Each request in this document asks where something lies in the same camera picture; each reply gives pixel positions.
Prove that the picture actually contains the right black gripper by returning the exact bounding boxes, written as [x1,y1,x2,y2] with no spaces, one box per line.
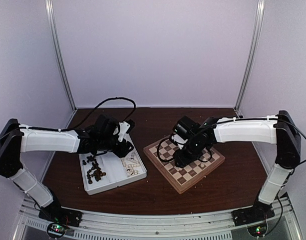
[174,137,208,168]

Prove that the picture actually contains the light chess king piece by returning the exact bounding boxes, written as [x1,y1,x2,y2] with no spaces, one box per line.
[200,158,209,169]

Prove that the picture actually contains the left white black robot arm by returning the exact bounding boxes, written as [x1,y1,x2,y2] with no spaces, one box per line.
[0,114,135,222]

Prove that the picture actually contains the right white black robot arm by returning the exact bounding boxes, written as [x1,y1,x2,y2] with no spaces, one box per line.
[173,110,302,221]

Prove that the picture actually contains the pile of light chess pieces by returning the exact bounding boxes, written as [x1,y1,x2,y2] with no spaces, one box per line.
[121,153,141,177]

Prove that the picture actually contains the wooden chess board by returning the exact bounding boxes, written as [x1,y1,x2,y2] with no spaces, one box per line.
[143,137,225,194]

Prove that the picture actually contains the pile of dark chess pieces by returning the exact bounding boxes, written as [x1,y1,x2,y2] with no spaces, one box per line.
[82,155,106,185]

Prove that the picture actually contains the right controller board with LEDs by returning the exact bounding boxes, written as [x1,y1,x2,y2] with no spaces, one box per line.
[247,225,268,238]

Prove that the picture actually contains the controller board with leds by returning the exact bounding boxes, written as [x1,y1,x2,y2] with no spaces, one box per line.
[247,225,268,238]
[46,223,67,238]

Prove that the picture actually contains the left controller board with LEDs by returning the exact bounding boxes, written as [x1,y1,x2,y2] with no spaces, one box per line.
[46,223,67,238]

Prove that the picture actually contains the white plastic compartment tray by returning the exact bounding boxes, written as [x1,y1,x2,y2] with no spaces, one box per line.
[79,149,147,195]

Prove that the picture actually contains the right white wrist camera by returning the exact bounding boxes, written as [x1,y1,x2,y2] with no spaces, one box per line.
[171,134,187,145]

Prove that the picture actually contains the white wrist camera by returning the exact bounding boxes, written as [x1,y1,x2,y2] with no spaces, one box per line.
[117,119,135,142]
[171,134,187,145]

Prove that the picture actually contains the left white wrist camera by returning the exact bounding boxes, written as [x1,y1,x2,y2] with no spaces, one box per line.
[117,119,135,142]

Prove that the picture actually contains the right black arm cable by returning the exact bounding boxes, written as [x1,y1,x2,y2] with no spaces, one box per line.
[156,136,215,166]

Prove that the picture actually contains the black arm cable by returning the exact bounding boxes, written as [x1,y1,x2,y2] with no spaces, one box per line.
[156,136,215,166]
[89,96,137,131]

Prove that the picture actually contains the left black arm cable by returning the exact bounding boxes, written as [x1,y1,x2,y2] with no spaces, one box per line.
[89,96,137,131]

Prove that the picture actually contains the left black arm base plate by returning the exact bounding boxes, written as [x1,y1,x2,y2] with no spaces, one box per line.
[38,208,83,227]

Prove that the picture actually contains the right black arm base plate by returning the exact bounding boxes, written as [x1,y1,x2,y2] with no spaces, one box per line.
[231,206,275,227]

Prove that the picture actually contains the front aluminium frame rail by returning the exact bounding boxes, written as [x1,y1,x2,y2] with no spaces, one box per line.
[10,196,304,240]

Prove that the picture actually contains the left aluminium frame post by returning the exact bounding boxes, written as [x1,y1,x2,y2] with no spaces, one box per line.
[44,0,77,115]

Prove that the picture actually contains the aluminium frame post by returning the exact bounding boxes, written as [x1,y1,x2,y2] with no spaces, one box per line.
[234,0,265,117]
[44,0,77,115]

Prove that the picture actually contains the right aluminium frame post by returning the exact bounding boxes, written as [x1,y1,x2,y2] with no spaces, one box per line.
[234,0,265,117]

